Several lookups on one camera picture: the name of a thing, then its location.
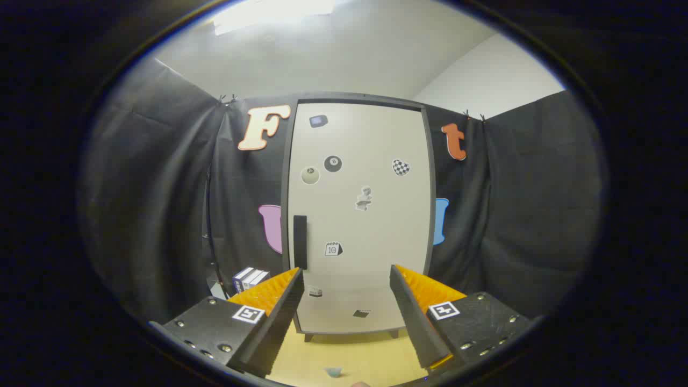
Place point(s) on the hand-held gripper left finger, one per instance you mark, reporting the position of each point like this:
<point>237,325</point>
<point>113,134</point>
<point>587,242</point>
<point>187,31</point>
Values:
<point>279,328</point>

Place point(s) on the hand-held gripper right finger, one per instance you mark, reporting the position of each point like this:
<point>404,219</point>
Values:
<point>416,322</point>

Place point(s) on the blue translucent tube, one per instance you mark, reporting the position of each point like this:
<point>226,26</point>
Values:
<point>333,372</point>

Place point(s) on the white cabinet door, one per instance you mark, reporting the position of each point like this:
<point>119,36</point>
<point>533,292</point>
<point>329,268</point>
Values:
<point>365,140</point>

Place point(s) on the white spine book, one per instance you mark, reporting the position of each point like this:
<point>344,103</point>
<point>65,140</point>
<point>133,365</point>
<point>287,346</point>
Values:
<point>251,278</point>

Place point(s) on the blue spine book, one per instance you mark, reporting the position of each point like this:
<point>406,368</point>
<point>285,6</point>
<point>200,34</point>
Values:
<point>239,280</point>

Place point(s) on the dark grey cabinet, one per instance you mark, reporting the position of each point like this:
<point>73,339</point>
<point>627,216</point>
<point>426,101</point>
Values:
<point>430,215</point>

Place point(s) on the black backdrop cloth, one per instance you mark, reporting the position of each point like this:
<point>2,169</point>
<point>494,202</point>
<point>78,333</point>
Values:
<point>161,204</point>

